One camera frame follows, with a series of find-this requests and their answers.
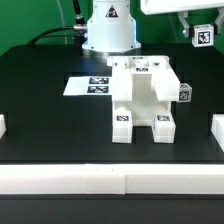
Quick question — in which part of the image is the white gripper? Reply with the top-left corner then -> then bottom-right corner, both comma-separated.
140,0 -> 224,37

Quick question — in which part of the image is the white chair seat part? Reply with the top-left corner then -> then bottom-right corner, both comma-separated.
112,73 -> 171,126

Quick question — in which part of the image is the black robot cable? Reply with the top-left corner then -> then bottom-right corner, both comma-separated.
27,0 -> 88,46

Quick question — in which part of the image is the white part edge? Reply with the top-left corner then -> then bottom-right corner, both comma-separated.
0,114 -> 6,139
211,114 -> 224,152

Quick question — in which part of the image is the white part left edge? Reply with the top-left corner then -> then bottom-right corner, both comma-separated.
0,114 -> 6,139

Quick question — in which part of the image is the white chair back frame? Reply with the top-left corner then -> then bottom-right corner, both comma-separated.
107,55 -> 180,101

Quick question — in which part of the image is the white part right edge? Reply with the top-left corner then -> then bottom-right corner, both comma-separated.
211,114 -> 224,152

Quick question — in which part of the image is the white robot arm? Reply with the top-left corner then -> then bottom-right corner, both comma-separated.
82,0 -> 224,58

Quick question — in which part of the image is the white marker base plate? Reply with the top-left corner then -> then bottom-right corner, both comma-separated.
63,76 -> 111,96

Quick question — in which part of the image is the white front barrier rail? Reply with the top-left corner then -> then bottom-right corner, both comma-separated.
0,164 -> 224,195

